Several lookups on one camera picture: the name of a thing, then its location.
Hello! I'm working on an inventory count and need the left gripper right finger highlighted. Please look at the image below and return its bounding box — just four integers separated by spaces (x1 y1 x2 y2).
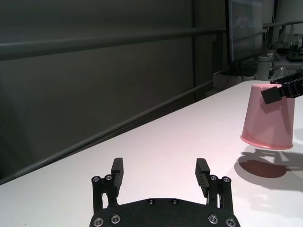
195 157 234 211

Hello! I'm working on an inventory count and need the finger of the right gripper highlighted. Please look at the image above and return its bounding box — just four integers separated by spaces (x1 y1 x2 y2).
269 70 303 85
260 81 303 105

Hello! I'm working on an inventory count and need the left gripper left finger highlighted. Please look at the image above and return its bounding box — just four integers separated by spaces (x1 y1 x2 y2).
91 157 125 212

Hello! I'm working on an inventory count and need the pink plastic cup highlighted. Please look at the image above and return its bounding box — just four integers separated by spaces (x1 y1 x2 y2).
240 83 296 150

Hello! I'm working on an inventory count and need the clear plastic bag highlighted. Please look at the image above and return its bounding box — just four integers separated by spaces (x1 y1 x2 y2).
272 67 292 81

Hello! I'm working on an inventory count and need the black desk device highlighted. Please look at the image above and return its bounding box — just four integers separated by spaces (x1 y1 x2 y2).
286 44 303 62

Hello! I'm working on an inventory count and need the white bottle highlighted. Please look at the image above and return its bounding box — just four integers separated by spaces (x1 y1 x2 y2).
257 55 273 81

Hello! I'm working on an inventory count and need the thin grey stand pole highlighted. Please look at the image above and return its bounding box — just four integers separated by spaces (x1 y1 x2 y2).
262 28 269 57

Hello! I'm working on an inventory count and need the light grey horizontal bar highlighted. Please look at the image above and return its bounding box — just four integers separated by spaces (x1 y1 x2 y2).
262 20 303 33

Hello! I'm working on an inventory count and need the black computer monitor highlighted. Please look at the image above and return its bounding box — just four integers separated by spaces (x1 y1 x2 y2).
228 0 264 77

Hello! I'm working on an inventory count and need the thin grey partition rail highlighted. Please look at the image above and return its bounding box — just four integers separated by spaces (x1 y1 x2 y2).
0 79 215 184

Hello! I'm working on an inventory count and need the dark partition end post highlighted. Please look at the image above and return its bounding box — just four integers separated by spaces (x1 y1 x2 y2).
213 0 230 95

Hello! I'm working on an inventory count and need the thick grey partition rail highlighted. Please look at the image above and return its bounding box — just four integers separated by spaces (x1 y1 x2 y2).
0 27 227 61

